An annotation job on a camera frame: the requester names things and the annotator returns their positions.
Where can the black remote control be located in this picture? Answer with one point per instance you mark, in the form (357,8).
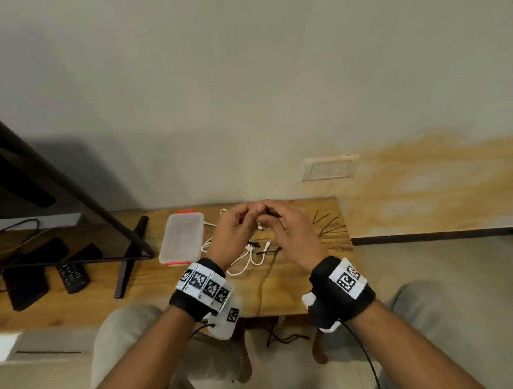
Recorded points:
(73,278)

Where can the black television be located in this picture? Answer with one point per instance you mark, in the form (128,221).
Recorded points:
(60,208)

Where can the person's right hand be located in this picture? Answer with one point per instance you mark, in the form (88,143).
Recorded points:
(296,236)

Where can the beige wall plate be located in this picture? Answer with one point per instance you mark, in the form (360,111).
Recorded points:
(329,168)

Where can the white flat device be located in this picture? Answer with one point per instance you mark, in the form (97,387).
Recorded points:
(52,221)

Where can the person's left forearm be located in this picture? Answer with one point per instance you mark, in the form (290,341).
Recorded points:
(152,352)

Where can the black flat device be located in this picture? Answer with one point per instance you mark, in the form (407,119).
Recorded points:
(26,288)

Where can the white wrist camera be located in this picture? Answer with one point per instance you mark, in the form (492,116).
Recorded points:
(310,300)
(228,320)

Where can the transparent plastic box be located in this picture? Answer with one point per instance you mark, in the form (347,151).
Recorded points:
(181,236)

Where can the person's left hand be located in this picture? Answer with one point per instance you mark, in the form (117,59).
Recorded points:
(232,232)

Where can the person's right forearm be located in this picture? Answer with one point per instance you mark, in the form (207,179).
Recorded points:
(400,352)

